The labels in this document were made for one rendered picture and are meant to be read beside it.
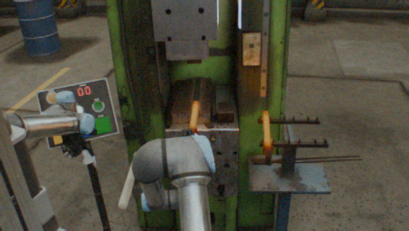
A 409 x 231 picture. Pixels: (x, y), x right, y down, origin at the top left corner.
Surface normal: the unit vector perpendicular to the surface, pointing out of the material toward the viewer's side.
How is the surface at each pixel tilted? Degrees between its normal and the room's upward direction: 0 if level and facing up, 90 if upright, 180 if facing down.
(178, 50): 90
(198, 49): 90
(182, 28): 90
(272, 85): 90
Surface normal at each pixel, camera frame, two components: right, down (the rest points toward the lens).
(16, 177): 0.89, 0.18
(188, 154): 0.03, -0.35
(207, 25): -0.04, 0.48
